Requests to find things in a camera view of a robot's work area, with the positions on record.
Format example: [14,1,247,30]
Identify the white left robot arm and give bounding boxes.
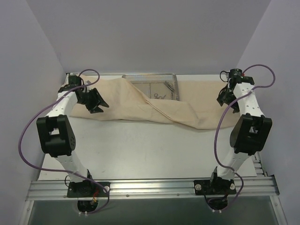
[36,75,109,196]

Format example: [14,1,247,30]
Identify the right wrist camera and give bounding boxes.
[228,68,243,78]

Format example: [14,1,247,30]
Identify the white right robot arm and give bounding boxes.
[208,75,272,194]

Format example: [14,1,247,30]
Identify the aluminium front rail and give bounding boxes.
[26,176,279,201]

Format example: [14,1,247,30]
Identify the wire mesh instrument tray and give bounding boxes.
[122,74,180,101]

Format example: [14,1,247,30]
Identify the beige cloth wrap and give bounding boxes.
[70,78,226,130]

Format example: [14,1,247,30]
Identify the steel surgical scissors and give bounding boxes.
[154,93,166,99]

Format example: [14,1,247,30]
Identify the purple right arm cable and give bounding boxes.
[204,64,275,211]

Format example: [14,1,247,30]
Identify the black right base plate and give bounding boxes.
[193,180,237,195]

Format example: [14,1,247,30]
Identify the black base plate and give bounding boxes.
[193,180,237,195]
[67,180,107,198]

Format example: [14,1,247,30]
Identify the aluminium table edge rail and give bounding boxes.
[252,152,268,177]

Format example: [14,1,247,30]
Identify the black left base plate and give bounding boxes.
[67,180,107,198]

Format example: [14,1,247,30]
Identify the steel forceps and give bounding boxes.
[164,81,174,92]

